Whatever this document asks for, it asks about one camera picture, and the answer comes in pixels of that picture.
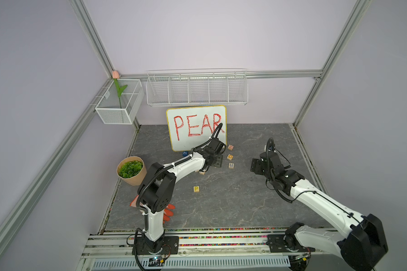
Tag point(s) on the white ventilation grille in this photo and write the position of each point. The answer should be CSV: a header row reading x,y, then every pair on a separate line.
x,y
178,263

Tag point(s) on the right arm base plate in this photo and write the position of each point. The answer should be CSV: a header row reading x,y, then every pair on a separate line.
x,y
281,243

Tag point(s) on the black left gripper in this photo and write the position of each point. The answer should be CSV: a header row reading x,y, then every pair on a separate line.
x,y
219,162

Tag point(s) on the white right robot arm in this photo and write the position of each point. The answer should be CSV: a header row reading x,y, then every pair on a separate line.
x,y
359,240

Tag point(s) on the artificial pink tulip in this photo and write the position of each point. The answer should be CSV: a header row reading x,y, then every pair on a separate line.
x,y
119,88

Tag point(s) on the long white wire basket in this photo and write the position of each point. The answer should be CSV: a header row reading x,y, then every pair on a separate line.
x,y
219,86

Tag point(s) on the potted green plant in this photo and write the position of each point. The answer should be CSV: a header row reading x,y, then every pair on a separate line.
x,y
132,170

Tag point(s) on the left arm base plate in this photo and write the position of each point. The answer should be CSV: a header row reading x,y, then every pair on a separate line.
x,y
165,245

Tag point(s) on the whiteboard with red PEAR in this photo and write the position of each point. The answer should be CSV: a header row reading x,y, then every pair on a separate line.
x,y
191,126

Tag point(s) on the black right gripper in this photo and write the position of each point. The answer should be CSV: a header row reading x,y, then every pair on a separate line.
x,y
255,166

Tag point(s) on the small white mesh basket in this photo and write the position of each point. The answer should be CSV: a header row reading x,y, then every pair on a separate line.
x,y
108,106

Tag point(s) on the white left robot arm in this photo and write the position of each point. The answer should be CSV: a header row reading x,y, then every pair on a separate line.
x,y
156,190

